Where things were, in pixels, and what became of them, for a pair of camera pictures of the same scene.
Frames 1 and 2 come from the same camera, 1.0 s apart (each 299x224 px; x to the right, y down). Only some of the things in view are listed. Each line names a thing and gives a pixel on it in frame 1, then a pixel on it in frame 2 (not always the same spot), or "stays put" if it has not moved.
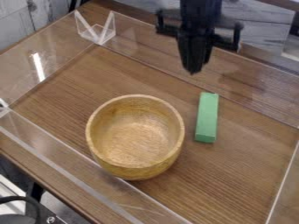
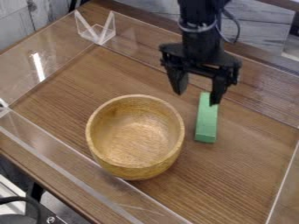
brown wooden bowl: [135, 136] stays put
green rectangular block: [207, 117] stays put
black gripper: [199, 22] -> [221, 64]
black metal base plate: [40, 215] stays put
